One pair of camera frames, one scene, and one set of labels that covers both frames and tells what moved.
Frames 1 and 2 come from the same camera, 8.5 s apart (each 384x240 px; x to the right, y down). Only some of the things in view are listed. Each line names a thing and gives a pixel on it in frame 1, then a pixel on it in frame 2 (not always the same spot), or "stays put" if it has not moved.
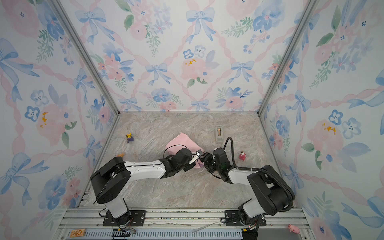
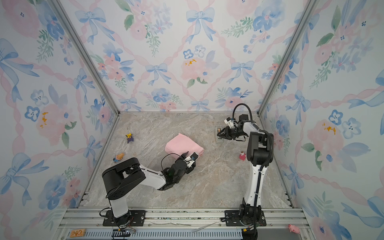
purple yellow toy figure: (129, 137) stays put
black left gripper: (190, 166) → (181, 158)
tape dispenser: (219, 134) stays put
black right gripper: (208, 157) → (227, 134)
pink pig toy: (294, 228) stays put
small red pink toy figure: (242, 155) stays put
